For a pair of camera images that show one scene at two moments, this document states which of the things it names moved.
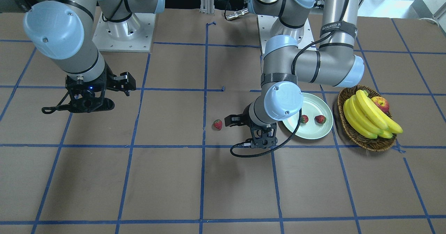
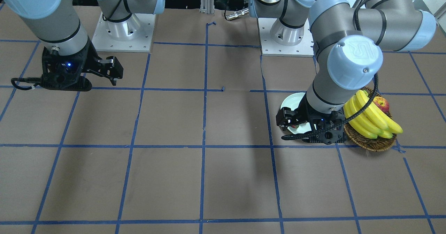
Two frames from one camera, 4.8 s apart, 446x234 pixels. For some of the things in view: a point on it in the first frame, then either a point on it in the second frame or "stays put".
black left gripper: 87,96 -> 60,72
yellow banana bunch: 365,117 stays put
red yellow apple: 382,102 stays put
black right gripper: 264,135 -> 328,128
